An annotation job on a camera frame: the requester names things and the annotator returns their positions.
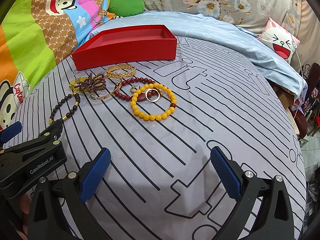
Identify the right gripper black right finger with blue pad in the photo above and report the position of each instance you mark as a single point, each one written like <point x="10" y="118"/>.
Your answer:
<point x="274" y="219"/>

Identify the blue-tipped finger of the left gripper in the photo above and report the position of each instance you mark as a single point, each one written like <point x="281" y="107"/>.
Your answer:
<point x="10" y="132"/>

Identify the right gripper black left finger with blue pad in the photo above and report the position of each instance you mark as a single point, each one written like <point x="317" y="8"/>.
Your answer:
<point x="46" y="217"/>

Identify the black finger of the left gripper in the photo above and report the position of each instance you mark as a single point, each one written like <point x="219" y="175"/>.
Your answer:
<point x="52" y="132"/>

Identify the red shallow jewelry box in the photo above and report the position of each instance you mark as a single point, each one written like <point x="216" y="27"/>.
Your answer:
<point x="126" y="44"/>

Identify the purple garnet bead cluster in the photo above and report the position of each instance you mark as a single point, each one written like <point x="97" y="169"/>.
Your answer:
<point x="92" y="83"/>

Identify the thin gold bangle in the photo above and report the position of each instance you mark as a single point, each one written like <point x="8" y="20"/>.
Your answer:
<point x="117" y="87"/>

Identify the wide gold cuff bangle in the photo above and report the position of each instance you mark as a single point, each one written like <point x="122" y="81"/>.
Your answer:
<point x="112" y="71"/>

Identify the small gold hoop earring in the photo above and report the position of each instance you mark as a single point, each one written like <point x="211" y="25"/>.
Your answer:
<point x="133" y="89"/>

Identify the grey striped duvet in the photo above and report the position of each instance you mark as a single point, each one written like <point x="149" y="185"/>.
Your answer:
<point x="161" y="183"/>

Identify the colourful monkey cartoon quilt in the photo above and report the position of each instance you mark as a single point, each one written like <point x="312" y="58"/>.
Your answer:
<point x="36" y="35"/>

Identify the green plush cushion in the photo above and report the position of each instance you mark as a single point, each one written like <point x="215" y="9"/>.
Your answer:
<point x="125" y="8"/>

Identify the pink cartoon face pillow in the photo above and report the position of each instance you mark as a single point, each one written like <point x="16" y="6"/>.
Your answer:
<point x="279" y="40"/>

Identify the light blue pillow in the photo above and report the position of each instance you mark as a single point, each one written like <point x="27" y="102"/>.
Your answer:
<point x="201" y="27"/>

